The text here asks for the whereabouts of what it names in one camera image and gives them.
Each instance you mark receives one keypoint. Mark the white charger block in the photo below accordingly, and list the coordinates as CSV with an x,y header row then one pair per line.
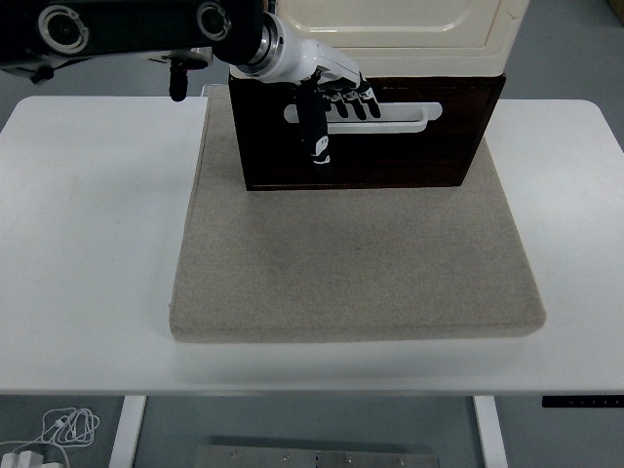
x,y
24,460

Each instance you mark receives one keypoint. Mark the brown cardboard box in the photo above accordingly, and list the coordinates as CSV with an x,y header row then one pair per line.
x,y
616,7

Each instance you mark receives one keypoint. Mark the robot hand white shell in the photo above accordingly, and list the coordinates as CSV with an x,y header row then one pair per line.
x,y
312,56

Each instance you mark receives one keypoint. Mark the dark wooden drawer casing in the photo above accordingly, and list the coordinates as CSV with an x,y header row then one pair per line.
x,y
478,81

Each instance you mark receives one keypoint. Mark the cream cabinet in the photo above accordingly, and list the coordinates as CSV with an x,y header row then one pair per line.
x,y
414,63

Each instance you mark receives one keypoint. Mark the white table leg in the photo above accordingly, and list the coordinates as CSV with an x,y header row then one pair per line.
x,y
128,429
490,429

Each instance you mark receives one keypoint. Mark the black table control panel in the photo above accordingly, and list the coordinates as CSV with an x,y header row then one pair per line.
x,y
580,401

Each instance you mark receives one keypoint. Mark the grey metal plate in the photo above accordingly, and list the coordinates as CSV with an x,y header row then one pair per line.
x,y
317,458

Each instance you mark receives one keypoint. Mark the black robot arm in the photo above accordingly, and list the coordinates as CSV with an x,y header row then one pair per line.
x,y
136,24

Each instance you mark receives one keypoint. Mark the grey fabric mat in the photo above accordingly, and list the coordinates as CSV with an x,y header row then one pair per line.
x,y
351,263

